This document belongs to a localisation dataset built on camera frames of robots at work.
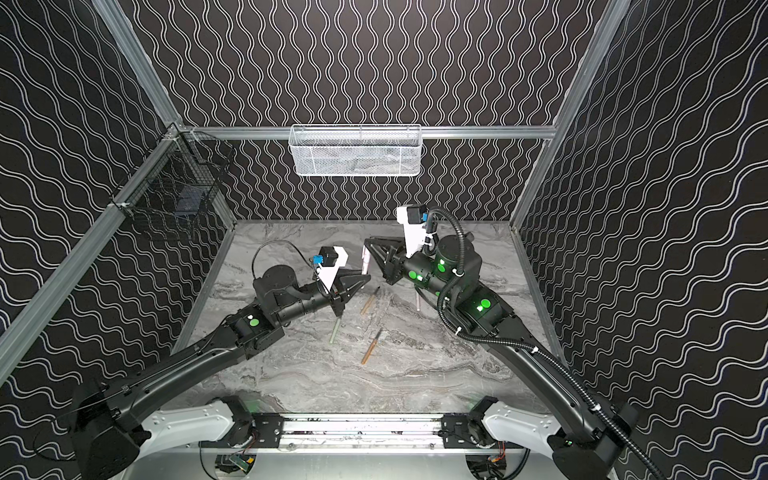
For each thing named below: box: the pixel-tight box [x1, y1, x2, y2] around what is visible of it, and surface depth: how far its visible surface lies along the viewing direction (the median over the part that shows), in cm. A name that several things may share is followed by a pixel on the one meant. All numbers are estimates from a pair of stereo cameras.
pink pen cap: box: [361, 245, 370, 275], surface depth 63 cm
